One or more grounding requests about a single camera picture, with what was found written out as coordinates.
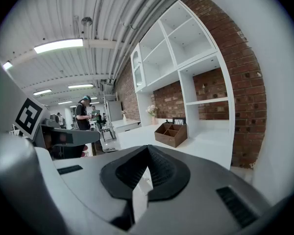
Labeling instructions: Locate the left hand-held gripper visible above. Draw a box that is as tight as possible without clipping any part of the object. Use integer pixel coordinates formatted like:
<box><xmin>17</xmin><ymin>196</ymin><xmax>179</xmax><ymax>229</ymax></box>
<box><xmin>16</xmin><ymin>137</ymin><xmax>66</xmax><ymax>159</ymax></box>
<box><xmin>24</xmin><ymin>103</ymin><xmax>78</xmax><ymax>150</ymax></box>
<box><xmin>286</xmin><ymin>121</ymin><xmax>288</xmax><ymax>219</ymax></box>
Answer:
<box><xmin>0</xmin><ymin>52</ymin><xmax>100</xmax><ymax>160</ymax></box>

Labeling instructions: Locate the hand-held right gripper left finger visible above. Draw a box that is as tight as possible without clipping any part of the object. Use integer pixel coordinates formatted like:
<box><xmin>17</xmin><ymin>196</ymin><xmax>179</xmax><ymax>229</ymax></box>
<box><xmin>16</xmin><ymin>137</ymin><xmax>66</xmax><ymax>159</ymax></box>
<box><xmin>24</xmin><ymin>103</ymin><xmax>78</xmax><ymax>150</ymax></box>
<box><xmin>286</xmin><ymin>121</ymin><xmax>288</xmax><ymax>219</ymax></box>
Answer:
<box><xmin>36</xmin><ymin>144</ymin><xmax>148</xmax><ymax>231</ymax></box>

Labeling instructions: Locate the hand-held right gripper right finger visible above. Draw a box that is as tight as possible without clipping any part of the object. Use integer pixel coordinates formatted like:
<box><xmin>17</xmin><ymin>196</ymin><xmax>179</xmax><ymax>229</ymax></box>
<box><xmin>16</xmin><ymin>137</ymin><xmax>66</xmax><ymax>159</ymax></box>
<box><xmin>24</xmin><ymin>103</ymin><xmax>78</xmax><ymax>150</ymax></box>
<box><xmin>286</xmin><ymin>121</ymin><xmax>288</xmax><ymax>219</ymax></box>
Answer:
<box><xmin>129</xmin><ymin>144</ymin><xmax>271</xmax><ymax>235</ymax></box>

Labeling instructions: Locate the brown wooden organizer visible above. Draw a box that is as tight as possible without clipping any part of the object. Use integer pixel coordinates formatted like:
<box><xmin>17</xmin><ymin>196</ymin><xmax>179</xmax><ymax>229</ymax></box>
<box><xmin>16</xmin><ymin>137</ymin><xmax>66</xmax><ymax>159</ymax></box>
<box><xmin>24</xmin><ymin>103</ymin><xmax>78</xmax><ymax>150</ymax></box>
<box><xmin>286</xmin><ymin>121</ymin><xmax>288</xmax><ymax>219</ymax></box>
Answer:
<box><xmin>154</xmin><ymin>122</ymin><xmax>188</xmax><ymax>148</ymax></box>

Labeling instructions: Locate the grey tall cabinet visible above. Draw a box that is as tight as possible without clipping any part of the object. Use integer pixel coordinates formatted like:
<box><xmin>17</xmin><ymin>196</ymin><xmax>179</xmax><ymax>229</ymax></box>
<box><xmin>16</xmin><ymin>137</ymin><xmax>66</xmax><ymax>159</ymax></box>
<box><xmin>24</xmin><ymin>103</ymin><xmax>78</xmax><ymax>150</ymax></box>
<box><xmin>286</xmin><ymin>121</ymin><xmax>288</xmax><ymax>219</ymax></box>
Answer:
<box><xmin>104</xmin><ymin>99</ymin><xmax>123</xmax><ymax>122</ymax></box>

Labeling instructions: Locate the white side desk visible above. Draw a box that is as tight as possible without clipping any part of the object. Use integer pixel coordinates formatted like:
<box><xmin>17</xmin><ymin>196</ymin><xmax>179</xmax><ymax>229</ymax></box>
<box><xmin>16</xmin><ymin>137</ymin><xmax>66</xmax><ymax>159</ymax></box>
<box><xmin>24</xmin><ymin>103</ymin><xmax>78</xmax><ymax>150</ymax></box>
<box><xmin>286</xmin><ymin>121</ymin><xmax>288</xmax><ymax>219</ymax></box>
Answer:
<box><xmin>111</xmin><ymin>118</ymin><xmax>142</xmax><ymax>134</ymax></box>

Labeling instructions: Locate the pink vase with flowers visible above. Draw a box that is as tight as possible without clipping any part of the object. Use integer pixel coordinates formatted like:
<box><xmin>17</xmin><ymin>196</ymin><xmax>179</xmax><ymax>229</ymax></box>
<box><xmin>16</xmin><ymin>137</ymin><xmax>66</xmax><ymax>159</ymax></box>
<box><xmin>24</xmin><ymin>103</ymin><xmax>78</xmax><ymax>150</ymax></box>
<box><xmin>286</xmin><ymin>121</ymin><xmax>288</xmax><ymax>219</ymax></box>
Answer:
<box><xmin>146</xmin><ymin>104</ymin><xmax>159</xmax><ymax>126</ymax></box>

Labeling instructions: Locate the white glass door cabinet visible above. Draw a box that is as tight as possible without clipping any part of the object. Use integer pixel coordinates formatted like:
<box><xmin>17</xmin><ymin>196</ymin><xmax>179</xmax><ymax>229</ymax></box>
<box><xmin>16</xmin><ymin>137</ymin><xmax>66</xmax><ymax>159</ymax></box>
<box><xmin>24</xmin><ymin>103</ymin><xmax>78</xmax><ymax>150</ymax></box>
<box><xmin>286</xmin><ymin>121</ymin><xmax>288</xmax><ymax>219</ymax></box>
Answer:
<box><xmin>130</xmin><ymin>43</ymin><xmax>147</xmax><ymax>94</ymax></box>

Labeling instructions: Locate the white shelf unit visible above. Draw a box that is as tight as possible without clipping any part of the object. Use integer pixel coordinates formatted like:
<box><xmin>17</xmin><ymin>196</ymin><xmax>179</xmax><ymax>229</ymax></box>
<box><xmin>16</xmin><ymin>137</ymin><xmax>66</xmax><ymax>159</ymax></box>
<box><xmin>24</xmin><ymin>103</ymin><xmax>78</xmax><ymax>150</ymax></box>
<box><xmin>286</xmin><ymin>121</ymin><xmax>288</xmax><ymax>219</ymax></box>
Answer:
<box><xmin>130</xmin><ymin>0</ymin><xmax>236</xmax><ymax>171</ymax></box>

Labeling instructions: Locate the black frame grey chair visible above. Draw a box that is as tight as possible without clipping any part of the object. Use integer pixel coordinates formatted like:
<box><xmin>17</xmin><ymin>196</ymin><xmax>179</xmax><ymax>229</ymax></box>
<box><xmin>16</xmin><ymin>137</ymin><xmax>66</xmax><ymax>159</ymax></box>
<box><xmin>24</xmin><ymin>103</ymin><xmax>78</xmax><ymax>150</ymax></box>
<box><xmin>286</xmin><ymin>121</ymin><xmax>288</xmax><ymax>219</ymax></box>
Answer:
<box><xmin>98</xmin><ymin>121</ymin><xmax>116</xmax><ymax>142</ymax></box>

